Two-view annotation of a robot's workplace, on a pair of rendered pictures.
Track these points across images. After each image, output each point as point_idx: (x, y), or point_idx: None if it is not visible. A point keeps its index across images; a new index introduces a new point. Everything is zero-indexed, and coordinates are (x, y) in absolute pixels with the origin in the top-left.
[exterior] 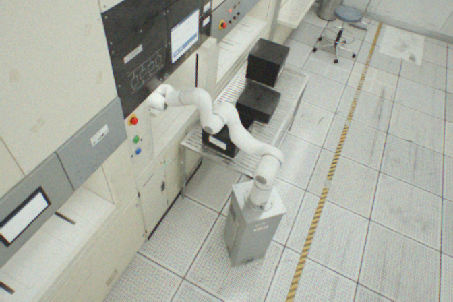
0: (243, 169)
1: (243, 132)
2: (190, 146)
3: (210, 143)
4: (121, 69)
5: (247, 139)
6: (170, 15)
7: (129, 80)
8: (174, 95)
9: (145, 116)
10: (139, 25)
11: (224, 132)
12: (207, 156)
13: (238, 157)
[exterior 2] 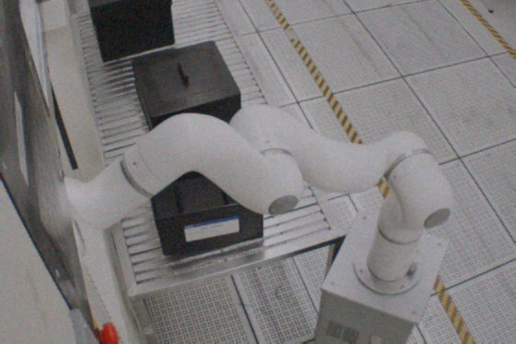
0: (304, 240)
1: (342, 148)
2: (157, 285)
3: (193, 245)
4: (33, 213)
5: (360, 156)
6: None
7: (52, 232)
8: (113, 188)
9: (95, 301)
10: None
11: (188, 198)
12: (211, 277)
13: (269, 225)
